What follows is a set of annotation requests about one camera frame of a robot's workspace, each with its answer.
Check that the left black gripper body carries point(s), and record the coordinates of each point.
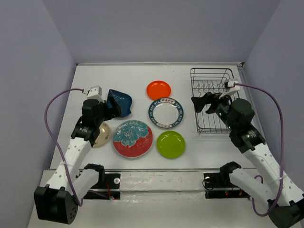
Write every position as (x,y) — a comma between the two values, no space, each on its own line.
(104,110)

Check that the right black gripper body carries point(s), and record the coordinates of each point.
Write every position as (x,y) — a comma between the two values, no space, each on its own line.
(222,104)

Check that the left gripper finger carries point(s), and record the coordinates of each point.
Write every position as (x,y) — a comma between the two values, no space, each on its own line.
(112,115)
(114,107)

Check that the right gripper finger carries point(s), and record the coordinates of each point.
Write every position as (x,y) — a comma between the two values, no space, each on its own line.
(201,102)
(211,109)

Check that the dark blue leaf plate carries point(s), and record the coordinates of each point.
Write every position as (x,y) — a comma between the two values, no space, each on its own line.
(124,100)

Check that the red and teal floral plate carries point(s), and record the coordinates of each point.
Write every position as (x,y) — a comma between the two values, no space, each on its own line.
(132,139)

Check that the white green-rimmed plate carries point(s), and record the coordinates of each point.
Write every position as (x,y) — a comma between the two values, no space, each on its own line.
(166,112)

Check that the orange plate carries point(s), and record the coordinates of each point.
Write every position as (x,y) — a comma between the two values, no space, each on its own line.
(158,89)

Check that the lime green plate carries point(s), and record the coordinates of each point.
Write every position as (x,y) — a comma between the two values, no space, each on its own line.
(171,144)

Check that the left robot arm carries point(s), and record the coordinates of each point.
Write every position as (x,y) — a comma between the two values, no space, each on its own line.
(59,200)

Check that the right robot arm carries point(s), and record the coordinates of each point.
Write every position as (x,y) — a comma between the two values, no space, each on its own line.
(283,200)

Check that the cream beige plate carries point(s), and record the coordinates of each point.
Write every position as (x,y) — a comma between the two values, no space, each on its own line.
(103,136)

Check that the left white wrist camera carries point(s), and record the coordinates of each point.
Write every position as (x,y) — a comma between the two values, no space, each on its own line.
(95,92)

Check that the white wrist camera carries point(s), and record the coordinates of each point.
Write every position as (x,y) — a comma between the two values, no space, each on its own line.
(95,92)
(230,88)

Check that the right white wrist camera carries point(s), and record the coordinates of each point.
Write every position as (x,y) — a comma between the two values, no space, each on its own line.
(230,88)

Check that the black wire dish rack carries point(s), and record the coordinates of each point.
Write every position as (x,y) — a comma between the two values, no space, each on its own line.
(210,79)

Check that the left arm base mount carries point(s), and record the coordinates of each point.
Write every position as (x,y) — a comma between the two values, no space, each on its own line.
(109,189)

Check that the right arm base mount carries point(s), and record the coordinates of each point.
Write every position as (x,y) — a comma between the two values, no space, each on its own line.
(215,188)

